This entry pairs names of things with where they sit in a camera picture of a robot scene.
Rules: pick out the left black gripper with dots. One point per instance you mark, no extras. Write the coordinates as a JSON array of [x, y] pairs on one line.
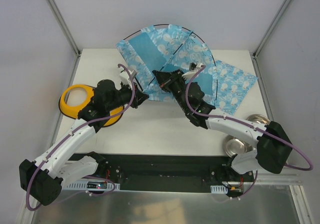
[[136, 98]]

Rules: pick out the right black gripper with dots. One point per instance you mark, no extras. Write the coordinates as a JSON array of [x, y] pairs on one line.
[[166, 81]]

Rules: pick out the blue snowman pet tent fabric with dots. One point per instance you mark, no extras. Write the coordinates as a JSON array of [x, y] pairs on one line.
[[165, 54]]

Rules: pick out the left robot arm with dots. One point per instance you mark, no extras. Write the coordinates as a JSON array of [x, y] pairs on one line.
[[45, 177]]

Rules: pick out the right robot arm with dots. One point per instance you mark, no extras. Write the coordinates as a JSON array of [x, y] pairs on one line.
[[270, 153]]

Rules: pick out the blue snowman tent mat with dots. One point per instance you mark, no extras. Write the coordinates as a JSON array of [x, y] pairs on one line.
[[230, 85]]

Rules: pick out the steel pet bowl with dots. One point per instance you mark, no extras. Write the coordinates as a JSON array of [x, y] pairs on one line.
[[233, 146], [258, 118]]

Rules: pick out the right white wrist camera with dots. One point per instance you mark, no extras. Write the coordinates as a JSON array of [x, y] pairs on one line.
[[193, 69]]

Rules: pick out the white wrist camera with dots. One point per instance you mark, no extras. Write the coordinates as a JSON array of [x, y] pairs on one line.
[[193, 69], [126, 77]]

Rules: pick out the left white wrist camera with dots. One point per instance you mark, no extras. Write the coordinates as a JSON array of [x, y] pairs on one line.
[[126, 77]]

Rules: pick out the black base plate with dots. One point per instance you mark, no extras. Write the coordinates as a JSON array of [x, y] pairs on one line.
[[168, 173]]

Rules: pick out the left white cable duct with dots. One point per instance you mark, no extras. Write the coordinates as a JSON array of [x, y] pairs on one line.
[[85, 185]]

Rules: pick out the white cable duct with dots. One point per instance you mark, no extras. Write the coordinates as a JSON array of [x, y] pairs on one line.
[[218, 189], [85, 185]]

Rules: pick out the right white cable duct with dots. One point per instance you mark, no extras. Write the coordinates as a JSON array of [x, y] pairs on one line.
[[218, 189]]

